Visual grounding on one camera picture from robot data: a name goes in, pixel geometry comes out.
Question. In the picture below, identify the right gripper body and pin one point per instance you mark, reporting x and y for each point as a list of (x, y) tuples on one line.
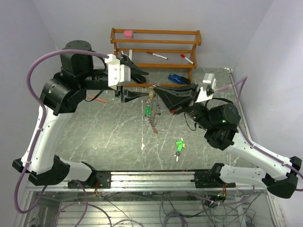
[(194, 106)]

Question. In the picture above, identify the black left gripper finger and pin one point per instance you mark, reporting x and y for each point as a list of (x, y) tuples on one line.
[(135, 70), (132, 95)]

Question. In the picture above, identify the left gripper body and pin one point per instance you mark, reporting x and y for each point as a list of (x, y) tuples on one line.
[(119, 89)]

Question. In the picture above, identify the yellow tag key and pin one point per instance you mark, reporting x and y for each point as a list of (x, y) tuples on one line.
[(151, 94)]

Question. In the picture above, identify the metal key ring disc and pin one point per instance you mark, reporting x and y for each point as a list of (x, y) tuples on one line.
[(155, 111)]

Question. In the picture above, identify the green key tag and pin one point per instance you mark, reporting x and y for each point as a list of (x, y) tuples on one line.
[(148, 111)]

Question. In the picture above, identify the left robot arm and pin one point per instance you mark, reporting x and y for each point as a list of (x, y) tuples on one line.
[(82, 70)]

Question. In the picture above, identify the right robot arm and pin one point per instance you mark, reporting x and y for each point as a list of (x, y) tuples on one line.
[(277, 174)]

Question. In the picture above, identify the black stapler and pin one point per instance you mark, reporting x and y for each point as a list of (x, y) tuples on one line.
[(139, 79)]

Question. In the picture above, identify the red pencil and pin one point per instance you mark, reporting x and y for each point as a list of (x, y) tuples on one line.
[(92, 98)]

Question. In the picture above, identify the white clip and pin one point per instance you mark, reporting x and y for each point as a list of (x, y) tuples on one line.
[(127, 53)]

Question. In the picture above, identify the blue stapler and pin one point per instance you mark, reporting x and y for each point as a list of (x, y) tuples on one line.
[(179, 79)]

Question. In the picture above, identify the red white marker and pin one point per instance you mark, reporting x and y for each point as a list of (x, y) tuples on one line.
[(157, 55)]

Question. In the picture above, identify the pink eraser block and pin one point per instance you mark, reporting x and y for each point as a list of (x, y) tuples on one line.
[(128, 34)]

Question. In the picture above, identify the green tag key upper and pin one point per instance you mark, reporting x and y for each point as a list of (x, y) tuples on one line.
[(181, 144)]

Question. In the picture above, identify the red capped marker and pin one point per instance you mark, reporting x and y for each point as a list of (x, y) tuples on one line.
[(187, 59)]

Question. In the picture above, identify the green tag key lower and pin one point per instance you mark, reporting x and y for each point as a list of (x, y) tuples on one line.
[(177, 154)]

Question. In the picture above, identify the wooden shelf rack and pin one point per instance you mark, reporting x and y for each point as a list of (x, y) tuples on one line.
[(168, 43)]

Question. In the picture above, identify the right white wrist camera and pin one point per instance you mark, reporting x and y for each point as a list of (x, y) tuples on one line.
[(207, 88)]

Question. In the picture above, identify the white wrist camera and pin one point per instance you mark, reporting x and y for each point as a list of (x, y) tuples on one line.
[(118, 74), (207, 88)]

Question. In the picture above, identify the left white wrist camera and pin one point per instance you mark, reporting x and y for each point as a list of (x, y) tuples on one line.
[(118, 74)]

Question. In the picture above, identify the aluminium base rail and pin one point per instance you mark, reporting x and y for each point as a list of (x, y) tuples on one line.
[(165, 180)]

